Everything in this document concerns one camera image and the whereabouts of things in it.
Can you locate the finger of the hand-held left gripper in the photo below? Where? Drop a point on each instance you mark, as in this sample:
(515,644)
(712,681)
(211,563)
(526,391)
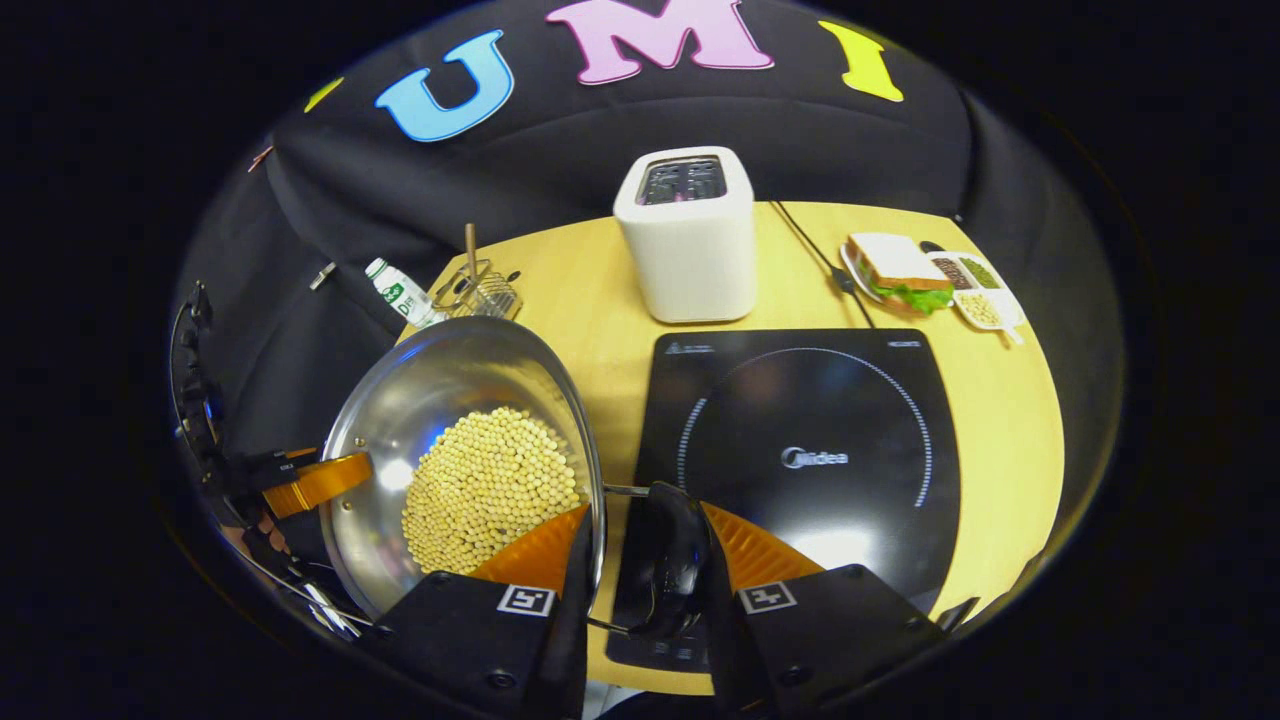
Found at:
(275,468)
(320,485)

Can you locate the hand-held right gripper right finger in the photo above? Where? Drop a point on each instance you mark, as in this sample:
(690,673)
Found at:
(830,630)

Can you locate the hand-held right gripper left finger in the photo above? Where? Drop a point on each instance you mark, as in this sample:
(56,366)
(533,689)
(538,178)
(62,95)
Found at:
(470,640)

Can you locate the stainless steel pot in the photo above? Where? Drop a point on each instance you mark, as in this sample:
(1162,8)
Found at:
(420,400)

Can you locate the black induction cooktop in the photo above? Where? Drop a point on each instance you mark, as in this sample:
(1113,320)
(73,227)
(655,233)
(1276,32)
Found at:
(800,400)

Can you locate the pile of soybeans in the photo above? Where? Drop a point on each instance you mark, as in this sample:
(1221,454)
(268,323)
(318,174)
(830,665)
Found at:
(490,490)

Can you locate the silver backdrop clip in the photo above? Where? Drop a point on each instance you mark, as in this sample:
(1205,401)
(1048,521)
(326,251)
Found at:
(322,276)

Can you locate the small plastic bottle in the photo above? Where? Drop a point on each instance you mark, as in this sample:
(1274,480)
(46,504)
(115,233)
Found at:
(400,295)

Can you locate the orange backdrop clip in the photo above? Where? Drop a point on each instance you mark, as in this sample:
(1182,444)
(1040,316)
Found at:
(260,158)

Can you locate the clear utensil holder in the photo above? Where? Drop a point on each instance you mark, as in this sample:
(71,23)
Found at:
(485,295)

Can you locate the wooden stick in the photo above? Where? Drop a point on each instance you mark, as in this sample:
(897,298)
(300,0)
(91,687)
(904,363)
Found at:
(471,250)

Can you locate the white divided bean dish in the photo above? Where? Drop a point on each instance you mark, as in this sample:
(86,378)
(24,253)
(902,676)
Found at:
(985,305)

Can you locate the small white plate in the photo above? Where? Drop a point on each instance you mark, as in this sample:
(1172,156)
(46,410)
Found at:
(848,268)

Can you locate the sandwich with lettuce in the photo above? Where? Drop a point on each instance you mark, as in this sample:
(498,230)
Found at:
(895,268)

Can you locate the white toaster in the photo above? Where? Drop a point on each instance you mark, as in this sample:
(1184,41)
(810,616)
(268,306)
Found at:
(690,250)

